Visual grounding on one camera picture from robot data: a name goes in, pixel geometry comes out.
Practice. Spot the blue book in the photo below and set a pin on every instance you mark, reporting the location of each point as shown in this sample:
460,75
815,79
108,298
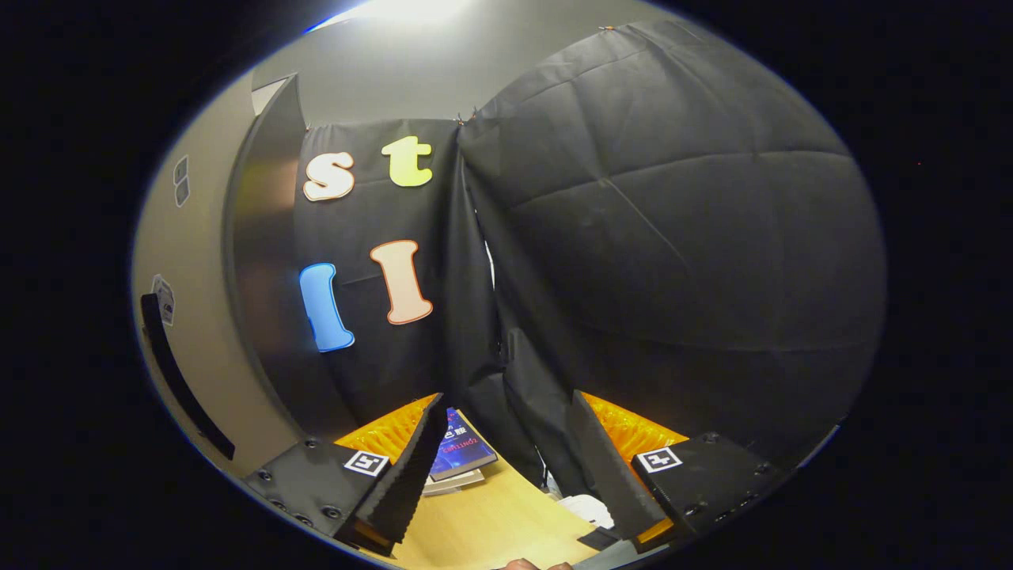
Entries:
463,455

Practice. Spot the black backdrop cloth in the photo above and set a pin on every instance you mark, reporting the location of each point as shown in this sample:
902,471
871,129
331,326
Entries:
673,237

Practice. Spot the white book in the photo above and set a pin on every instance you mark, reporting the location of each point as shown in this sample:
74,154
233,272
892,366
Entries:
455,484

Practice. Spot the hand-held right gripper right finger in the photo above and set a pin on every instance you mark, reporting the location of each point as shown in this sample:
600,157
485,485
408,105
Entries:
609,483

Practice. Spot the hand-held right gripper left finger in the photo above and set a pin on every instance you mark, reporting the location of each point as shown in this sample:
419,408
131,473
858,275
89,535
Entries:
407,483

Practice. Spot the white rounded object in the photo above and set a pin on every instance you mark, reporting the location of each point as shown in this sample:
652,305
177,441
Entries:
587,511

